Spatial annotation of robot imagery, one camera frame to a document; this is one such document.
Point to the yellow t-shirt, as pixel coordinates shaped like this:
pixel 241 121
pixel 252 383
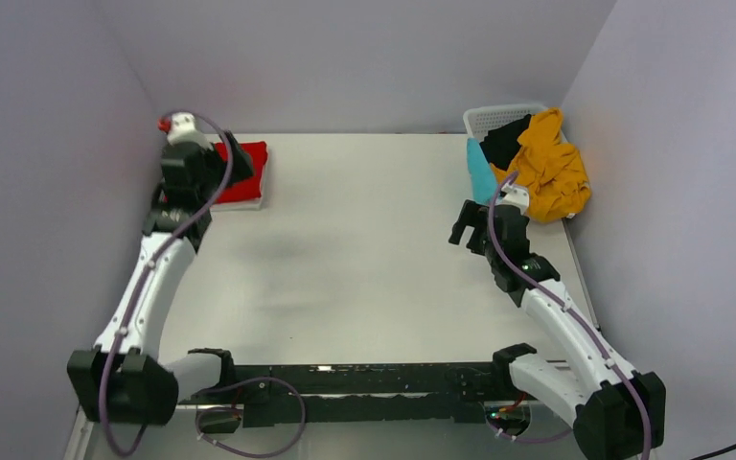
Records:
pixel 551 169

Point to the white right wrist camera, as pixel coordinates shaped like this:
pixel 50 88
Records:
pixel 516 196

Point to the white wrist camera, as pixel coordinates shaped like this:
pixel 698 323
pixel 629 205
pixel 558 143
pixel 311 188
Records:
pixel 181 127
pixel 516 196

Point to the folded white t-shirt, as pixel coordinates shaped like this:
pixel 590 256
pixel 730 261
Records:
pixel 241 204

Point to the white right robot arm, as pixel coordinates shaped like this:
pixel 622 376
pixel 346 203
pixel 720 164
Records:
pixel 613 410

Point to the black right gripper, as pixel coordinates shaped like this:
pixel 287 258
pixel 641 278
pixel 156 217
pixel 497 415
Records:
pixel 469 217

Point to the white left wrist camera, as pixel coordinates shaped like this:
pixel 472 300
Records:
pixel 181 127

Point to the black t-shirt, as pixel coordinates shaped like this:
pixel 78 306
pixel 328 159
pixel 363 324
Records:
pixel 501 145

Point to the aluminium frame rail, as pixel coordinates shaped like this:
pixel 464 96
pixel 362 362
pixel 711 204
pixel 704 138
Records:
pixel 138 389

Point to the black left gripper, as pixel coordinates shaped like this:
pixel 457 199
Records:
pixel 241 161

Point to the white plastic laundry basket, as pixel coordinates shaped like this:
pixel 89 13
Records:
pixel 479 121

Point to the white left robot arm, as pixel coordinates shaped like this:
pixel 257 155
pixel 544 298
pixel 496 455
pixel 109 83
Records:
pixel 173 231

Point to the teal t-shirt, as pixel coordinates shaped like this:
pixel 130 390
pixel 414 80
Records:
pixel 484 182

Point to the red t-shirt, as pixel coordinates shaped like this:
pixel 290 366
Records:
pixel 244 174

